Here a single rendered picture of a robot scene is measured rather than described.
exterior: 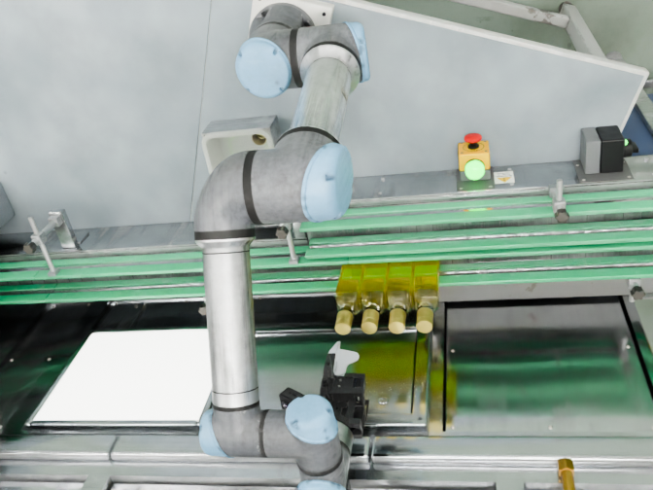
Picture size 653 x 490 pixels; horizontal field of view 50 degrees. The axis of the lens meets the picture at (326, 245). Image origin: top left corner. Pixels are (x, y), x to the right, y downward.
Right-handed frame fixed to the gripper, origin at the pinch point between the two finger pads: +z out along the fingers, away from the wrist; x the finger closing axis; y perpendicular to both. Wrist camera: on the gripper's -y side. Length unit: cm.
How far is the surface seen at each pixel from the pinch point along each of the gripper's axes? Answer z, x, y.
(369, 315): 11.3, 1.8, 5.8
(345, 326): 9.1, 0.8, 0.7
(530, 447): -11.5, -12.4, 36.5
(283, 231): 24.3, 15.7, -13.3
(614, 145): 42, 23, 59
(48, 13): 50, 63, -67
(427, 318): 10.0, 1.7, 17.9
